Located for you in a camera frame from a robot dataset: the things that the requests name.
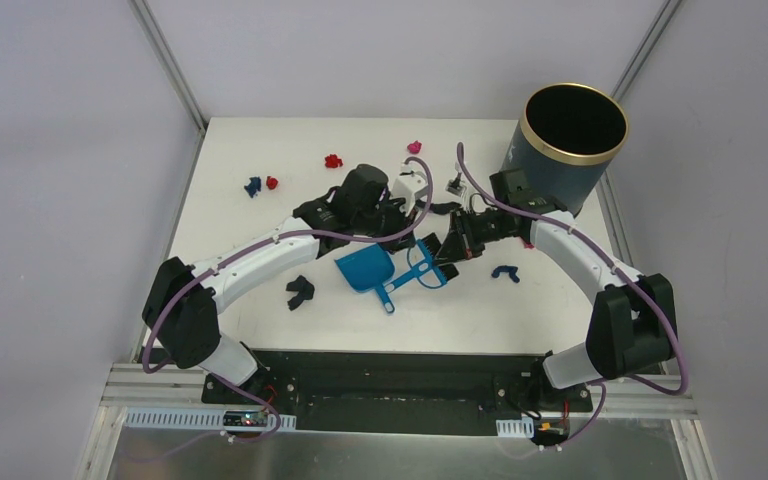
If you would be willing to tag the blue plastic dustpan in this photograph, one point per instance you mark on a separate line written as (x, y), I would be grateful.
(369, 270)

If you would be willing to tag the left white slotted cable duct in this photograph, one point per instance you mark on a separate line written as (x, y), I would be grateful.
(204, 419)

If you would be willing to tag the black mounting base plate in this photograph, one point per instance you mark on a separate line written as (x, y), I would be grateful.
(411, 417)

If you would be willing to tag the small pink paper scrap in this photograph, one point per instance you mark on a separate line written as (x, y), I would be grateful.
(414, 148)

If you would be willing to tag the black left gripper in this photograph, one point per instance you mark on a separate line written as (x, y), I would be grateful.
(408, 225)

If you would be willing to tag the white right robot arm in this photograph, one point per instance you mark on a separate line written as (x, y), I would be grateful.
(632, 326)

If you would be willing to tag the blue paper scrap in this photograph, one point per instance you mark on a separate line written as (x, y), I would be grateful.
(509, 271)

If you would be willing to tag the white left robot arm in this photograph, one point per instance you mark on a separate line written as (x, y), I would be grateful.
(185, 300)

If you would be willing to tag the dark blue scrap top left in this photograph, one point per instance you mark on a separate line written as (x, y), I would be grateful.
(253, 187)

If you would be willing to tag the right white slotted cable duct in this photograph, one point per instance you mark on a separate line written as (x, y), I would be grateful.
(522, 427)

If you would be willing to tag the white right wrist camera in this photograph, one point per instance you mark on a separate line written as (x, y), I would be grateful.
(458, 187)

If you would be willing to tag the dark bin with gold rim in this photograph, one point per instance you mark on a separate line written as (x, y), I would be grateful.
(565, 138)

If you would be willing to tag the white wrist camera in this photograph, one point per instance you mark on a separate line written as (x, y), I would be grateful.
(458, 187)
(409, 187)

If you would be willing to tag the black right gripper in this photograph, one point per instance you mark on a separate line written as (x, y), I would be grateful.
(459, 246)

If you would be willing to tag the long black paper scrap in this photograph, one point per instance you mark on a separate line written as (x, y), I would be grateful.
(441, 208)

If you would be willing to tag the blue hand brush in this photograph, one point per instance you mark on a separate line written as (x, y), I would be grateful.
(422, 268)

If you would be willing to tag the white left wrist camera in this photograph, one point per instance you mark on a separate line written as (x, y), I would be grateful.
(409, 187)

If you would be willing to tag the aluminium frame rail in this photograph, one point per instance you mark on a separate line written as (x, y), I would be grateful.
(128, 385)

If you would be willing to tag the red paper scrap top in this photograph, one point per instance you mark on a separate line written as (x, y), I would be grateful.
(333, 161)

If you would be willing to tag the white slotted cable duct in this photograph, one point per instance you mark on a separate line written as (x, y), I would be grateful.
(522, 427)
(204, 419)

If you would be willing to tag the large black paper scrap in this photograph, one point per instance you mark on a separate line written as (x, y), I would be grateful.
(302, 289)

